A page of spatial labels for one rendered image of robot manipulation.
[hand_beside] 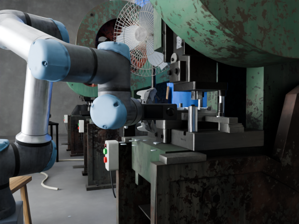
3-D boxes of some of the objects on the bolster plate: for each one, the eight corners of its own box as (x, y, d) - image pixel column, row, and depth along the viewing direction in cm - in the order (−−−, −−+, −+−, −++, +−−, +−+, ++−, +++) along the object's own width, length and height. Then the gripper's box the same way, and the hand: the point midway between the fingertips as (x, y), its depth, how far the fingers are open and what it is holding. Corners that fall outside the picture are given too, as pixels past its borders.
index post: (191, 132, 89) (191, 104, 89) (187, 131, 92) (187, 104, 92) (198, 131, 90) (198, 104, 90) (194, 131, 93) (194, 104, 93)
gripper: (112, 76, 71) (136, 82, 90) (113, 146, 71) (137, 138, 90) (142, 74, 68) (160, 81, 87) (143, 147, 68) (161, 138, 88)
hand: (157, 110), depth 88 cm, fingers open, 13 cm apart
